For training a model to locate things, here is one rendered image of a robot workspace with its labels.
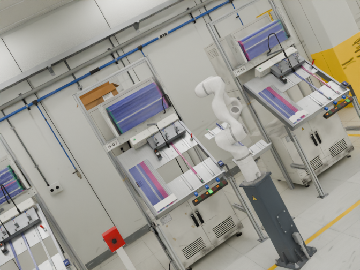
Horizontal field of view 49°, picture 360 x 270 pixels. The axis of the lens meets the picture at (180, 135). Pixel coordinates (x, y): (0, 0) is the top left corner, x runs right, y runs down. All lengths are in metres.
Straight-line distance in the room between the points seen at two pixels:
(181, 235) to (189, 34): 2.85
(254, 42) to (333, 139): 1.26
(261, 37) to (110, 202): 2.71
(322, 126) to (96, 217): 2.89
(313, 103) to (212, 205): 1.34
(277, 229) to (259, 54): 1.84
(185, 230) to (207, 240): 0.24
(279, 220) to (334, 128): 1.61
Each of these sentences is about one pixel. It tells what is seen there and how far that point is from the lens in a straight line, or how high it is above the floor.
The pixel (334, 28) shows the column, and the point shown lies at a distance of 5.92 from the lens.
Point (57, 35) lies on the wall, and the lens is 5.19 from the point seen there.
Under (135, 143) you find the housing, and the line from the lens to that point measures 3.55.
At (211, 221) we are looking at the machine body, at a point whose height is 0.29.
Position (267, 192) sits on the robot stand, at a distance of 2.92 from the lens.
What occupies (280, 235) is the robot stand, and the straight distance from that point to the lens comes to 3.03.
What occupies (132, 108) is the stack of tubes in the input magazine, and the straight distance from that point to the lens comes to 3.61.
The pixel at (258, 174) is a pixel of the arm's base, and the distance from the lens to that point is 2.88.
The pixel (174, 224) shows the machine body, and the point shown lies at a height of 0.47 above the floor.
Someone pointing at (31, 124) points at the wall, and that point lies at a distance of 5.07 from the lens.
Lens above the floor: 1.67
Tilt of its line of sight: 9 degrees down
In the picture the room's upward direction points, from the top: 29 degrees counter-clockwise
